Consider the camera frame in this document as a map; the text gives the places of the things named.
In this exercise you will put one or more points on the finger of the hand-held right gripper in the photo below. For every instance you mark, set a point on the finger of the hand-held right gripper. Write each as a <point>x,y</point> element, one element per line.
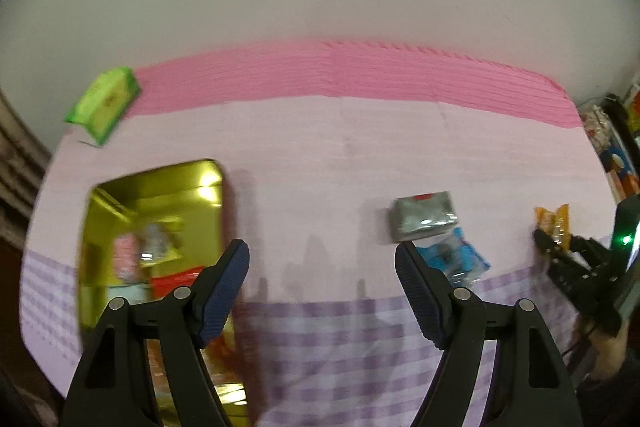
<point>550,244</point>
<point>565,279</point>

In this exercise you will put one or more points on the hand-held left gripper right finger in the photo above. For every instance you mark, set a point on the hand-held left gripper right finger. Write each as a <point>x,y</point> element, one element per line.
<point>420,292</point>

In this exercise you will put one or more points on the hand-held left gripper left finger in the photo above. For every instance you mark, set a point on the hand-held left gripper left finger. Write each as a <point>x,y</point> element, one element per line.
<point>225,292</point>

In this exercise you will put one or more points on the orange snack packet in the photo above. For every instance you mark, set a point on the orange snack packet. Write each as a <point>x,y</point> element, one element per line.
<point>552,219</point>

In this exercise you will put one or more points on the red snack packet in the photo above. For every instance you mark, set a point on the red snack packet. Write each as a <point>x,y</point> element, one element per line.
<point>170,282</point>

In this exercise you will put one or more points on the brown cake snack packet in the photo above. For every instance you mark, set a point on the brown cake snack packet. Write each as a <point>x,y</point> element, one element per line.
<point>222,352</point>

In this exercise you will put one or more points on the yellow clear snack packet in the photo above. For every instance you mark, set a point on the yellow clear snack packet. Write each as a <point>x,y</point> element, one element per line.
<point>157,242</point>

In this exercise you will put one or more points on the pink printed snack packet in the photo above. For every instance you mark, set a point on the pink printed snack packet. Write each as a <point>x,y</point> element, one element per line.
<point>127,252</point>

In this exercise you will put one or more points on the golden metal tin box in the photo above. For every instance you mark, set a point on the golden metal tin box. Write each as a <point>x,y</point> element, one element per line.
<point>150,187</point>

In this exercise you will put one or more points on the person's right forearm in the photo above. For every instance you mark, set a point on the person's right forearm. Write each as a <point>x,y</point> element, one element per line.
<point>610,402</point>

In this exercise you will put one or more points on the person's right hand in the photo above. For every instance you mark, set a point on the person's right hand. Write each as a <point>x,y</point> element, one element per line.
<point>607,352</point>

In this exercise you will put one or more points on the bright blue snack packet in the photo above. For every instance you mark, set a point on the bright blue snack packet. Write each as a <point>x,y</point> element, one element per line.
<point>457,257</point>

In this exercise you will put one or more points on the grey snack packet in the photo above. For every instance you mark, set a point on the grey snack packet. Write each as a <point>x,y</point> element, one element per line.
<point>422,217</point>

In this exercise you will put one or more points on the light and dark blue packet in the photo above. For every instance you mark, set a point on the light and dark blue packet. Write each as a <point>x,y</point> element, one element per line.
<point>127,294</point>

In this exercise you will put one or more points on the pink and purple tablecloth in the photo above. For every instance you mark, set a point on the pink and purple tablecloth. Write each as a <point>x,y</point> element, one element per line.
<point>325,157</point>

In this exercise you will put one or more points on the green snack packet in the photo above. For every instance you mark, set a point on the green snack packet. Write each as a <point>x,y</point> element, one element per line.
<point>102,104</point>

